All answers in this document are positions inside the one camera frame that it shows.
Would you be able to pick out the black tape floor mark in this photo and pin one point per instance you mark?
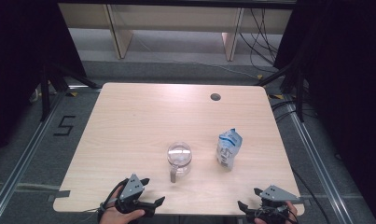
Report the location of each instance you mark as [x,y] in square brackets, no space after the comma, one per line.
[62,134]

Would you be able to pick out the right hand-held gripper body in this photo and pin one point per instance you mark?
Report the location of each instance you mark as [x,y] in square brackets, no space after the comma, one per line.
[275,193]

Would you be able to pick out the blue white milk carton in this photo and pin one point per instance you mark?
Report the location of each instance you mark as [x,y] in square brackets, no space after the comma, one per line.
[229,146]

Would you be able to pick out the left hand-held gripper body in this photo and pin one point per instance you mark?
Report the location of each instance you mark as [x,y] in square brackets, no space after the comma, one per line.
[131,186]

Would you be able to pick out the dark curtain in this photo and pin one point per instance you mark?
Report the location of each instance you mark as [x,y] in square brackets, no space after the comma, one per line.
[347,77]
[14,62]

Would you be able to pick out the grey tape strip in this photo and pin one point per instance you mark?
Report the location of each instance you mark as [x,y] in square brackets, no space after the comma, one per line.
[61,194]

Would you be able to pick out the aluminium cross rail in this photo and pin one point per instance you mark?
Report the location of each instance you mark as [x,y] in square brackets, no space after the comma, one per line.
[20,186]

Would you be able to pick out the yellow and black tape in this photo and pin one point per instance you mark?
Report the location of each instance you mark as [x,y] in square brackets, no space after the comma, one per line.
[276,96]
[72,94]

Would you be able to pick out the small yellow tape piece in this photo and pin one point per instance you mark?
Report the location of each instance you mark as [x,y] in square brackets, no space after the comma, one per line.
[260,76]

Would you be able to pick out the light wooden desk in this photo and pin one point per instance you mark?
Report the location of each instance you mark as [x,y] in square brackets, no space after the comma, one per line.
[176,18]

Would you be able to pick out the person's right hand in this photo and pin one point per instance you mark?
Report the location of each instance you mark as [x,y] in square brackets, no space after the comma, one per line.
[292,210]

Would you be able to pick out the black metal stand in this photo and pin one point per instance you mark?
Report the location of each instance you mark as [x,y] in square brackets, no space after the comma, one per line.
[299,99]
[45,93]

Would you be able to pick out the aluminium floor rail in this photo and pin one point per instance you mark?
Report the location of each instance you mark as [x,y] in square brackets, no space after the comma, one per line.
[25,155]
[313,155]

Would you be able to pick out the person's left hand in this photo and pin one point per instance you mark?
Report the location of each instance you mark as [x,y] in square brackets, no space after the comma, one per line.
[114,216]

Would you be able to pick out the clear glass measuring cup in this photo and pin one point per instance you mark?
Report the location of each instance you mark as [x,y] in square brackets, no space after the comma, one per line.
[179,155]

